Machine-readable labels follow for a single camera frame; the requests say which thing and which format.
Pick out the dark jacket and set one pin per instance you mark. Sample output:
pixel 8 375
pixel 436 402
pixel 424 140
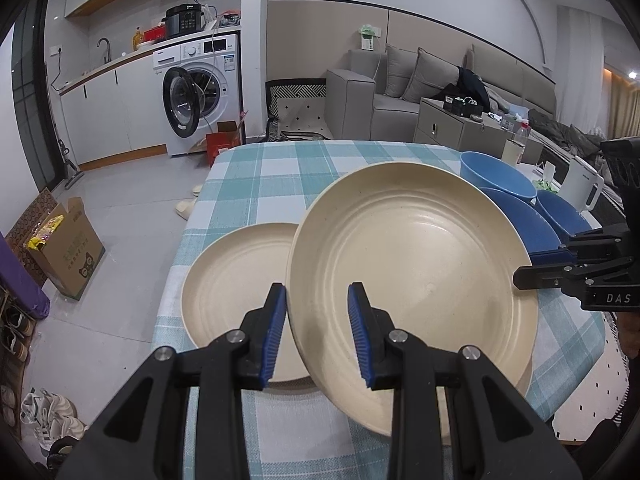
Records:
pixel 472 85

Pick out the dark glass door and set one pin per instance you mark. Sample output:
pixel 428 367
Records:
pixel 32 100

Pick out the white standing card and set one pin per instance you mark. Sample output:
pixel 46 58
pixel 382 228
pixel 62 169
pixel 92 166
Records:
pixel 548 171

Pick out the green tissue packet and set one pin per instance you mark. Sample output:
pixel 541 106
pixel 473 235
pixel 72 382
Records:
pixel 546 186

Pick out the purple cloth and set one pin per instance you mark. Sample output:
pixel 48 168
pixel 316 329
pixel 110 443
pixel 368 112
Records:
pixel 22 285

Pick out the small red box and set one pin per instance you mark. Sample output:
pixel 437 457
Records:
pixel 154 34

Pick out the red cardboard box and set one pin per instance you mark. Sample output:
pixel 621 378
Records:
pixel 220 147

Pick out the grey drawer cabinet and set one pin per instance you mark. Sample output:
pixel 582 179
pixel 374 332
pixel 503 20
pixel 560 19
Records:
pixel 450 132

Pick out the white washing machine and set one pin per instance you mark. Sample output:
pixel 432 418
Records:
pixel 210 55

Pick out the white wall device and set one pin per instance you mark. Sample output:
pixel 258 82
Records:
pixel 369 39

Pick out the tan curtain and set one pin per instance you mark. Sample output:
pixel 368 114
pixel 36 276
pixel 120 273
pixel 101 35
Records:
pixel 625 105

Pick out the black pressure cooker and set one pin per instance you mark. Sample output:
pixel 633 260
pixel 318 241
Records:
pixel 182 20

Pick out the grey cushion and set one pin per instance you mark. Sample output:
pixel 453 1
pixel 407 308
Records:
pixel 430 77
pixel 397 70

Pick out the cream plate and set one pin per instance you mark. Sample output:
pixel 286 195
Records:
pixel 425 240
pixel 524 382
pixel 235 280

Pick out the kitchen faucet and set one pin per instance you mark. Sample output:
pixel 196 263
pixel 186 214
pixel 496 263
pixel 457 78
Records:
pixel 105 47

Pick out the white sneakers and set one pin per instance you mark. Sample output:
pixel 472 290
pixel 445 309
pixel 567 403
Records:
pixel 52 415

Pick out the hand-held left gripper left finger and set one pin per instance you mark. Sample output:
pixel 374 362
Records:
pixel 272 340

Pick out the cream tumbler cup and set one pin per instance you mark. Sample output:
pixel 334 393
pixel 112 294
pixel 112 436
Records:
pixel 512 152

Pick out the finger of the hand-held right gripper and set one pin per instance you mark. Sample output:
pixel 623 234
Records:
pixel 545 276
pixel 550 257

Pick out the yellow snack packet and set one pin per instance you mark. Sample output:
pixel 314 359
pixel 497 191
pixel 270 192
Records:
pixel 45 232

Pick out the grey sofa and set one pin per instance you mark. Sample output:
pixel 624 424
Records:
pixel 350 105

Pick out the wall socket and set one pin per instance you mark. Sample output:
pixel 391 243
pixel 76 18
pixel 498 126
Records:
pixel 55 51

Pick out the white electric kettle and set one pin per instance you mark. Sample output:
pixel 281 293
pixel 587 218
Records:
pixel 580 180

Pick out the cream slipper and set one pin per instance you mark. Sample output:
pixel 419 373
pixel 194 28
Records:
pixel 186 209

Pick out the light blue bowl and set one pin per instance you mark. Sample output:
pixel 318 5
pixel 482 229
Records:
pixel 492 175

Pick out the yellow bottle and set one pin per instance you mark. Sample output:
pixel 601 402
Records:
pixel 139 39

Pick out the white kitchen base cabinets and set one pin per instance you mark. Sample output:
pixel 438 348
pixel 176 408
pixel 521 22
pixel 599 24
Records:
pixel 110 110

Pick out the clear bottle red cap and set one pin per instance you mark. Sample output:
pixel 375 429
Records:
pixel 521 135

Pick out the bed with dark duvet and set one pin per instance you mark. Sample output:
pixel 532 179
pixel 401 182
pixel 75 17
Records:
pixel 565 132

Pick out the brown cardboard box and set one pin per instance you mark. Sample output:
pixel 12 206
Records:
pixel 75 260
pixel 30 220

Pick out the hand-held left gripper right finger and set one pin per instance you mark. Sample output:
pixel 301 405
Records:
pixel 359 340

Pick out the teal checked tablecloth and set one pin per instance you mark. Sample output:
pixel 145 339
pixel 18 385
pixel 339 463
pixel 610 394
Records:
pixel 260 180

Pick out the black open box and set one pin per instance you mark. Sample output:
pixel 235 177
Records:
pixel 460 106

